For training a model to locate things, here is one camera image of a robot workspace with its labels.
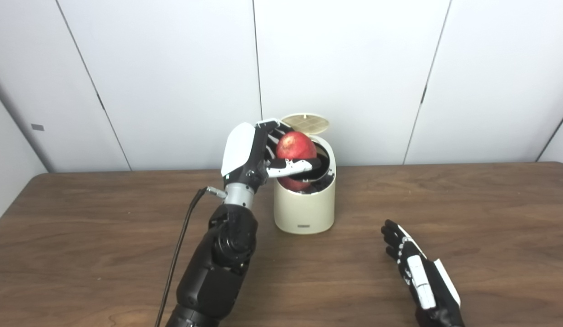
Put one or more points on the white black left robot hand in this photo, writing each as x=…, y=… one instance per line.
x=238, y=150

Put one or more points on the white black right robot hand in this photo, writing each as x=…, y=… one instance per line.
x=426, y=281

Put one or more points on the red apple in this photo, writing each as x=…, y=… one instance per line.
x=296, y=145

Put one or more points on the round cream bin lid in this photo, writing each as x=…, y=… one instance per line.
x=306, y=122

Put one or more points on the cream-colored bin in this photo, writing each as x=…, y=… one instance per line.
x=304, y=209

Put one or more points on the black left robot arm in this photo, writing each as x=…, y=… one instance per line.
x=217, y=268

